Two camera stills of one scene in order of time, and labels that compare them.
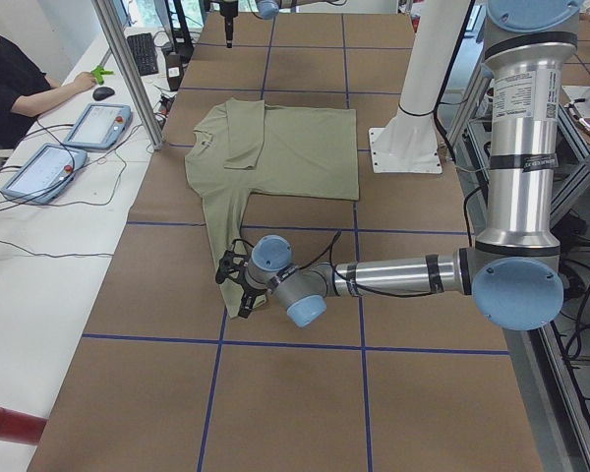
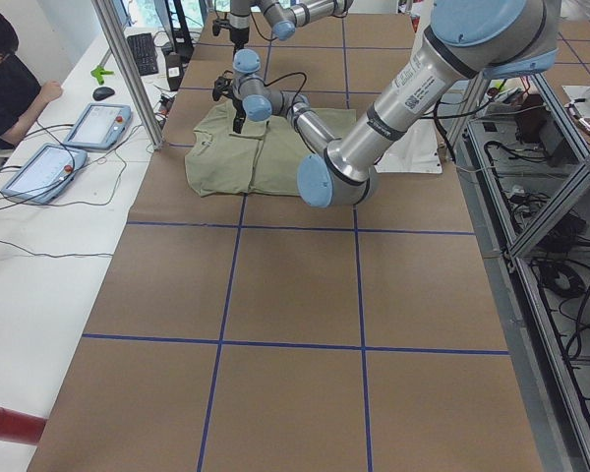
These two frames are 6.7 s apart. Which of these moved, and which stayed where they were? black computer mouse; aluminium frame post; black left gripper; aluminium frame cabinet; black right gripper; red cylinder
Moved: black right gripper; black left gripper
Stayed: black computer mouse; aluminium frame cabinet; red cylinder; aluminium frame post
